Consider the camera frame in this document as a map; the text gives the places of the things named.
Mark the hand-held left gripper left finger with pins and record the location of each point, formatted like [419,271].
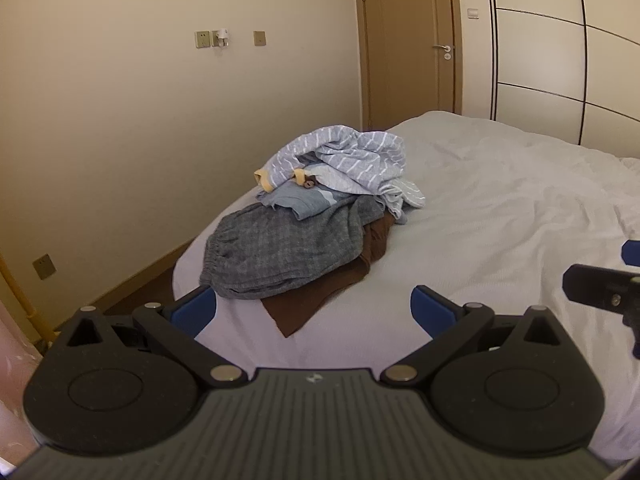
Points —
[192,310]

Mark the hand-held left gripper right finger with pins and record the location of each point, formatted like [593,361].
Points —
[430,310]

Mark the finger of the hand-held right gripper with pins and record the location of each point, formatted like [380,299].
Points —
[632,252]
[600,285]

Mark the grey white-striped shirt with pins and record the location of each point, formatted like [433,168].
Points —
[360,160]

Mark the grey plaid shorts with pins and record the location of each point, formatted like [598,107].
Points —
[280,250]

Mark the brown garment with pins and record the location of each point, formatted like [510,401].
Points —
[300,310]

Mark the white bed duvet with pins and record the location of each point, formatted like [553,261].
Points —
[500,210]

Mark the slate blue garment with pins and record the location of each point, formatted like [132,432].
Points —
[300,202]

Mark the yellow pipe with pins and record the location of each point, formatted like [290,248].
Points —
[25,305]

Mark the pink cloth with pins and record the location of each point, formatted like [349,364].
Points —
[15,385]

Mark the white wardrobe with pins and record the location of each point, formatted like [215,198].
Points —
[540,50]

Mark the brown wooden door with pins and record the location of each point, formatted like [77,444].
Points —
[400,35]

